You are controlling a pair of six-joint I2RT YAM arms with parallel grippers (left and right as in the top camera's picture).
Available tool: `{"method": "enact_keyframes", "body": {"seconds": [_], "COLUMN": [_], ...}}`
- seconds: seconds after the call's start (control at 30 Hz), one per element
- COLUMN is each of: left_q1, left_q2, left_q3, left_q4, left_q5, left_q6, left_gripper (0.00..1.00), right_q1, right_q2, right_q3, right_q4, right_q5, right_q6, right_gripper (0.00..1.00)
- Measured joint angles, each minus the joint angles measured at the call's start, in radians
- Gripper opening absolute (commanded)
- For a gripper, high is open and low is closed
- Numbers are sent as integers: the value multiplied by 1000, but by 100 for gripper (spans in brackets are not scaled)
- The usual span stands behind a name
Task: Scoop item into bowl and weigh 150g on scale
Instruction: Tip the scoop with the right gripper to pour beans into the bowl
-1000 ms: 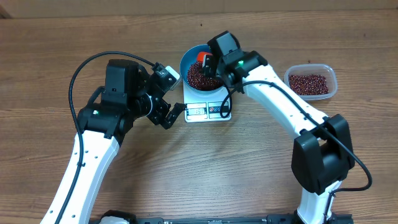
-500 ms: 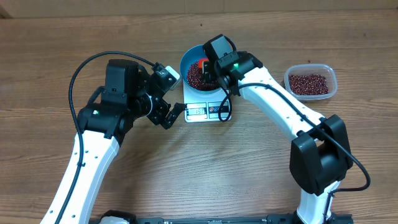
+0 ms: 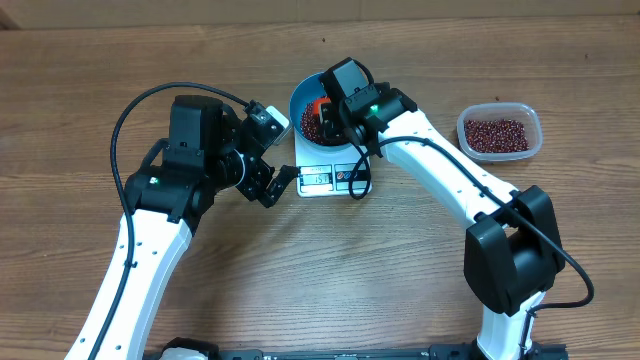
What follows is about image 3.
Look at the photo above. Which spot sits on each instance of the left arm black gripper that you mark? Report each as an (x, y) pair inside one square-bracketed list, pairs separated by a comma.
[(255, 188)]

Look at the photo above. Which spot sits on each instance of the orange measuring scoop blue handle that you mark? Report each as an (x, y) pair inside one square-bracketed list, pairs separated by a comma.
[(317, 106)]

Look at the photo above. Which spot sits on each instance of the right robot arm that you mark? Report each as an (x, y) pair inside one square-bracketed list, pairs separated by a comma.
[(512, 243)]

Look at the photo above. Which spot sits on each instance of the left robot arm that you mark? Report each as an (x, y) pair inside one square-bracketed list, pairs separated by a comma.
[(208, 149)]

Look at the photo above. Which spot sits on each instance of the red beans in bowl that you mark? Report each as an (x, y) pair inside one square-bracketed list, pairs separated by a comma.
[(309, 126)]

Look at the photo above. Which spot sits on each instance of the white digital kitchen scale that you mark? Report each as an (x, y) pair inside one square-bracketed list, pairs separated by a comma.
[(327, 170)]

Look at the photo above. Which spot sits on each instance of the blue metal bowl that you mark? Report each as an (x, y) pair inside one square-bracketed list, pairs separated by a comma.
[(307, 91)]

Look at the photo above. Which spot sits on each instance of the clear plastic bean container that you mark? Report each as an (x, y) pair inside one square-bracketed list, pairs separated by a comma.
[(508, 110)]

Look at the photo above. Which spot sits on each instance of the red beans in container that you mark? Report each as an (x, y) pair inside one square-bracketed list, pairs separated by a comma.
[(496, 136)]

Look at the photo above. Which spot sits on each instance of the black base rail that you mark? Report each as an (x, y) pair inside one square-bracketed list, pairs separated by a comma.
[(433, 352)]

